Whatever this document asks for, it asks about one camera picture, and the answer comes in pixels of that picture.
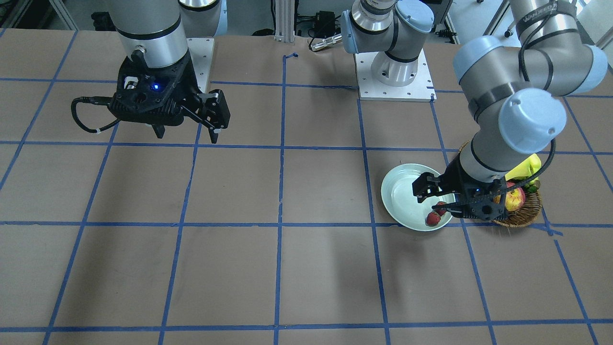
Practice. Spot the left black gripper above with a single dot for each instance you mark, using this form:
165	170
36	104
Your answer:
453	180

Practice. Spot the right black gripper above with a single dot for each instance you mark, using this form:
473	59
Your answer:
191	87

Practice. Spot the greenish red strawberry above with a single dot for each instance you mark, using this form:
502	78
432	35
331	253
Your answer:
432	219

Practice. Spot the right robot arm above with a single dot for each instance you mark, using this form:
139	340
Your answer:
160	28

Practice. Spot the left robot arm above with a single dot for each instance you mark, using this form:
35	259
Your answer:
512	93

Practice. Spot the light green plate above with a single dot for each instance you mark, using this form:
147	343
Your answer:
403	206

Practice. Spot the red apple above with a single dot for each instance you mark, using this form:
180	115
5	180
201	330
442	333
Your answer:
514	199

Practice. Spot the yellow banana bunch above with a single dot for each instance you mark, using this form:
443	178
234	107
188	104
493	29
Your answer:
525	169

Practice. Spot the wicker basket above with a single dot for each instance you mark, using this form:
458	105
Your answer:
524	216

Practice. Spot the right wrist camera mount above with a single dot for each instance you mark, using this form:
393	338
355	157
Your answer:
154	96

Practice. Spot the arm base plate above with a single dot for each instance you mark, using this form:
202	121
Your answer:
201	51
383	79

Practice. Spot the aluminium frame post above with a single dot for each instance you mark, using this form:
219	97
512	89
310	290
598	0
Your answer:
284	20

